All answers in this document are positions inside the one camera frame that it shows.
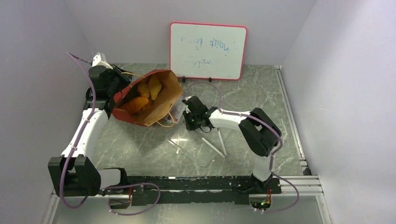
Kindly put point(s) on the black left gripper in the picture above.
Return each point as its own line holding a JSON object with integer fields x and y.
{"x": 125, "y": 77}

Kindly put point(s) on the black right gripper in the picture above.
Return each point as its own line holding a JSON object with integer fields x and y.
{"x": 190, "y": 127}

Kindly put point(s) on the orange fake bread loaf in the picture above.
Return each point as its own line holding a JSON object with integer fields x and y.
{"x": 135, "y": 105}

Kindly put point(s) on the metal tongs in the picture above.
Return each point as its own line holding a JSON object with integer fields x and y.
{"x": 216, "y": 142}

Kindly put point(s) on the red brown paper bag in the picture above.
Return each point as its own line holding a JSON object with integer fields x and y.
{"x": 155, "y": 110}

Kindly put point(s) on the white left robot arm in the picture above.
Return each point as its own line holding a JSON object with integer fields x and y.
{"x": 72, "y": 173}

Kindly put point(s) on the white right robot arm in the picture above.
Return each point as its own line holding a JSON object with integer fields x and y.
{"x": 260, "y": 133}

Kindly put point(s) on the yellow fake bread roll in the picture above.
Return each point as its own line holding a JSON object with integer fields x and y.
{"x": 154, "y": 86}

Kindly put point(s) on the clear plastic packet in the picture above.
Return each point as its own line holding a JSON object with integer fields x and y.
{"x": 177, "y": 110}

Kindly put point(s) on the clear plastic tray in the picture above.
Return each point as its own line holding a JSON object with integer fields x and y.
{"x": 196, "y": 145}

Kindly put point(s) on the pink framed whiteboard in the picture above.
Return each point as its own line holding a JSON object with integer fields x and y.
{"x": 207, "y": 51}

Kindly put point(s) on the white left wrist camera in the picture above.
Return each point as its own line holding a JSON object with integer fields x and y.
{"x": 99, "y": 59}

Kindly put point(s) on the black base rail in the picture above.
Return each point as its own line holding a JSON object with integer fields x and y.
{"x": 199, "y": 189}

